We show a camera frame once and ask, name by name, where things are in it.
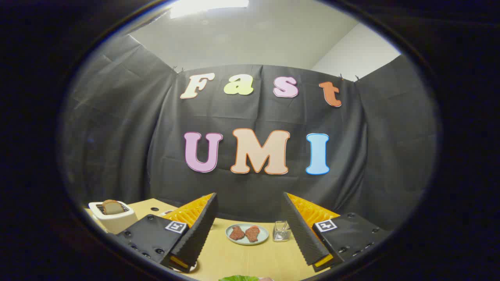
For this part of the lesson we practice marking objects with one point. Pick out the ceiling light panel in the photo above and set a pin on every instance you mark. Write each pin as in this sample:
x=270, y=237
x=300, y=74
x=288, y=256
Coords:
x=207, y=6

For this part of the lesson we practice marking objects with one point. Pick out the reddish orange meat piece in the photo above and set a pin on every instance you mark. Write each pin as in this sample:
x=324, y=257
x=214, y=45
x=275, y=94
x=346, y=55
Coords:
x=252, y=233

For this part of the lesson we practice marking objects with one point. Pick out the green lettuce leaf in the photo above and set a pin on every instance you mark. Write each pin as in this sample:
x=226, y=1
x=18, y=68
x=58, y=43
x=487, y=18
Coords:
x=238, y=278

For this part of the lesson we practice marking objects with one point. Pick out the white toaster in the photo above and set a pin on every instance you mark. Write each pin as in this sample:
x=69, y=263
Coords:
x=115, y=223

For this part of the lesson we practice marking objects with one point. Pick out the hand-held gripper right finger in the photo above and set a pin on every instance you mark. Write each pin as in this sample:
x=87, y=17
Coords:
x=302, y=234

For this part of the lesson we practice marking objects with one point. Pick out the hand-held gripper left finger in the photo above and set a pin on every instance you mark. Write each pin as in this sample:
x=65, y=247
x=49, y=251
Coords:
x=197, y=234

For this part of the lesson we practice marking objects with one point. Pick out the black backdrop cloth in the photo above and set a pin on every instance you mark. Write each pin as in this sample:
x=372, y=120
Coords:
x=129, y=136

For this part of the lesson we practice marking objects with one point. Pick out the dark brown meat piece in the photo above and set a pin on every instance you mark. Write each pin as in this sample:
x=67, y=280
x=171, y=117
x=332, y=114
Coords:
x=236, y=233

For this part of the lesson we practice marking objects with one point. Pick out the clear glass cup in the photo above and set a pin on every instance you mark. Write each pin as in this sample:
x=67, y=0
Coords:
x=281, y=232

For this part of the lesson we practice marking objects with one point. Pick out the brown toast bread slice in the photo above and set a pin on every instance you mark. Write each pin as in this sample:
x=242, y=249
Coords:
x=112, y=207

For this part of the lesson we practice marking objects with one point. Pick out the pale blue plate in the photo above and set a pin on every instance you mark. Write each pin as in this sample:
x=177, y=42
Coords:
x=247, y=242

